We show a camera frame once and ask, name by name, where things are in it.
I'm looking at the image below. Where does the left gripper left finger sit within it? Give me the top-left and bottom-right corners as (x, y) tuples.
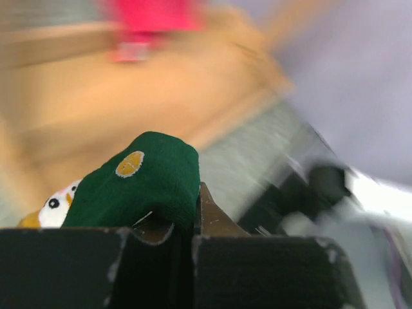
(1, 217), (194, 308)

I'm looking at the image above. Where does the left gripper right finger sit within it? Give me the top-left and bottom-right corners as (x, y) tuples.
(192, 184), (365, 309)

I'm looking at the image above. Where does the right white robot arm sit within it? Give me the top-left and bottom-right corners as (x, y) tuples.
(238, 162), (411, 308)

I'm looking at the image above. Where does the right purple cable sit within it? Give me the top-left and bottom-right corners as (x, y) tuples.
(382, 225), (412, 309)

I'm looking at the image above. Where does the pink sock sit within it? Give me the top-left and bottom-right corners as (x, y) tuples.
(99, 0), (210, 64)

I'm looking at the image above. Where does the wooden hanging rack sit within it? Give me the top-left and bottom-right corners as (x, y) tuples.
(0, 0), (339, 207)

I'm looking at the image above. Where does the dark green sock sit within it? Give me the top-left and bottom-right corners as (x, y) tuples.
(17, 131), (200, 230)

